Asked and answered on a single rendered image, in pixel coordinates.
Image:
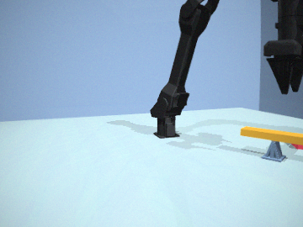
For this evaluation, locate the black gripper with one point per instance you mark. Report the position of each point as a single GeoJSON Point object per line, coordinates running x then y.
{"type": "Point", "coordinates": [287, 64]}

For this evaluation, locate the yellow bar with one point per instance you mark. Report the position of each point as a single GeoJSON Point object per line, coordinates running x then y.
{"type": "Point", "coordinates": [268, 134]}

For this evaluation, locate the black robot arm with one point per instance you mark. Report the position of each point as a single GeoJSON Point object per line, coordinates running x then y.
{"type": "Point", "coordinates": [193, 20]}

